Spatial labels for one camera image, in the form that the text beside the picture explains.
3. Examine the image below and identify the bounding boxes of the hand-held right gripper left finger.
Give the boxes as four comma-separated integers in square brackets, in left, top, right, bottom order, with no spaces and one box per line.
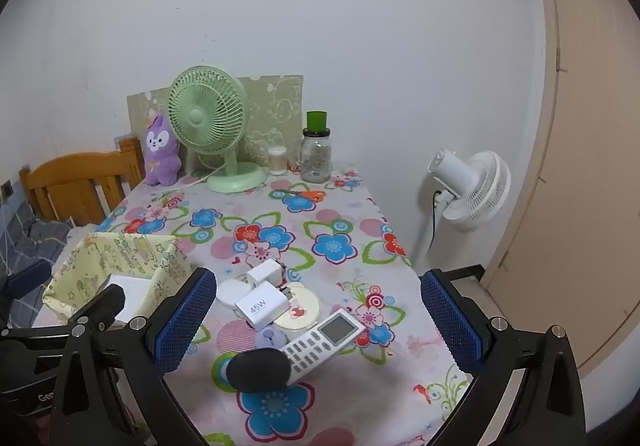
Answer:
[50,268,218,446]

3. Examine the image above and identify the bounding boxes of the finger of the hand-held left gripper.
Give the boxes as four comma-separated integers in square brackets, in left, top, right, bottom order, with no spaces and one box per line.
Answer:
[0,283,127,342]

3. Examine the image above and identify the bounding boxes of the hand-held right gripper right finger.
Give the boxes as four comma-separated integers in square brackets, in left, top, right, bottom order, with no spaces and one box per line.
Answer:
[421,268,586,446]

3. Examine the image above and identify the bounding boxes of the white rounded puck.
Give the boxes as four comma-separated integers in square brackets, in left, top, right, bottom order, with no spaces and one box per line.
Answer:
[216,278,251,311]

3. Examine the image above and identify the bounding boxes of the yellow printed fabric storage box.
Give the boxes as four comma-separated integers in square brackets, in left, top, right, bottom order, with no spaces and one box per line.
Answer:
[42,232,192,327]

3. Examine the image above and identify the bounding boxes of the white wall charger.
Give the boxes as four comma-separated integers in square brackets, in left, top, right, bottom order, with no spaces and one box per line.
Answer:
[235,288,296,329]
[246,260,288,289]

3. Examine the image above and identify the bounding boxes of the black round fuzzy object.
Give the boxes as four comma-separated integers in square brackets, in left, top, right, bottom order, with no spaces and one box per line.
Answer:
[227,347,292,394]

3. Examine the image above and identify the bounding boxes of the white air conditioner remote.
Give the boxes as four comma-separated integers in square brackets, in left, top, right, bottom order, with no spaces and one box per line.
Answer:
[280,308,367,384]

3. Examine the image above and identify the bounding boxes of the white paper box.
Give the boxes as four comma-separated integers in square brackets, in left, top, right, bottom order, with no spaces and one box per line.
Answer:
[102,274,153,324]

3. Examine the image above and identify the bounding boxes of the small lilac round case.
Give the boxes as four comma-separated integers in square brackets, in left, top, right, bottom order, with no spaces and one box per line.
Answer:
[254,326,287,351]

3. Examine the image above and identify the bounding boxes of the grey plaid bedding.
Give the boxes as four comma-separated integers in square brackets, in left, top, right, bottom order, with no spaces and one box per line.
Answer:
[0,198,76,327]

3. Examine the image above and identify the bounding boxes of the round cream compact mirror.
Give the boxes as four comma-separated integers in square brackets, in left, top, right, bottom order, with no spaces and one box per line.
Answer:
[272,282,322,331]

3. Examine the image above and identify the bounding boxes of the wooden bed headboard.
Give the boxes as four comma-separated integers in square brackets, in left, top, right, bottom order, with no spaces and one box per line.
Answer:
[19,136,146,229]

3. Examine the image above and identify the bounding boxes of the floral tablecloth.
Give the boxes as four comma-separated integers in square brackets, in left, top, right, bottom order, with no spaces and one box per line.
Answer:
[32,166,476,446]

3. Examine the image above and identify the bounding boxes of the white standing fan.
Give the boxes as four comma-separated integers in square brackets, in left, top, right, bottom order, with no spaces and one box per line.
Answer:
[410,149,512,267]

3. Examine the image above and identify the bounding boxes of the purple plush toy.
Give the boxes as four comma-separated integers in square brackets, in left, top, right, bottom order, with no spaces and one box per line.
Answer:
[144,113,182,187]

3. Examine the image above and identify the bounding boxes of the clear cotton swab container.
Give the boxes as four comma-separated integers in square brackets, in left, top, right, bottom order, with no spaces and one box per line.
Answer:
[267,144,289,177]

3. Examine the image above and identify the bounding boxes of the green desk fan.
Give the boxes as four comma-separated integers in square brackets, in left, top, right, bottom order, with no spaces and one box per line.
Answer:
[167,66,268,194]

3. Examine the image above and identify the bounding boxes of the glass jar with green lid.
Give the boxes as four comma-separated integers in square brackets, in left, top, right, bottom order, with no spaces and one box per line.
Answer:
[300,111,335,184]

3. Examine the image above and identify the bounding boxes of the beige door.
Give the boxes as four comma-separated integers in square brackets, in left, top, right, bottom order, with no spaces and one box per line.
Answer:
[482,0,640,377]

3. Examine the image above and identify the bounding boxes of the beige printed board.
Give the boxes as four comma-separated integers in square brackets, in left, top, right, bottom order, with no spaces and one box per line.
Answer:
[126,74,304,167]

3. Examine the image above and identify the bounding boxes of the black fan cable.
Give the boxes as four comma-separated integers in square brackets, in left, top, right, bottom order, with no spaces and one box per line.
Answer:
[430,188,443,252]

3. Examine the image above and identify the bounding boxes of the white fan power cord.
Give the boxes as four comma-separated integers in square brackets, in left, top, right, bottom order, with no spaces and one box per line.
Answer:
[175,163,226,187]

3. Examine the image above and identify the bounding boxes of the orange-handled scissors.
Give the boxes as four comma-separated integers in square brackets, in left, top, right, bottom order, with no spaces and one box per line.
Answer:
[275,188,327,203]

